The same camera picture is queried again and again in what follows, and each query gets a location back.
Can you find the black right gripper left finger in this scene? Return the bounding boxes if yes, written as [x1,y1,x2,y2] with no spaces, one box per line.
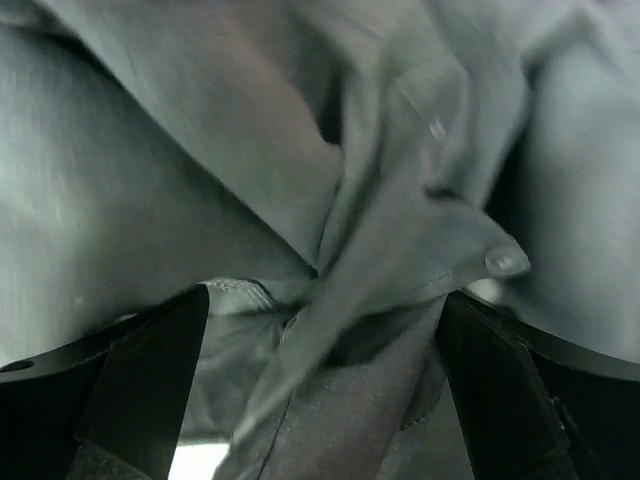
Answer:
[1,285,209,479]

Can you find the grey button shirt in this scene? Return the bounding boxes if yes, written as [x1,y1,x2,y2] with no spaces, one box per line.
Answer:
[1,1,639,479]

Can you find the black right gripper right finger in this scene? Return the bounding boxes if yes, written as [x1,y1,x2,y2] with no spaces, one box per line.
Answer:
[436,292,639,479]

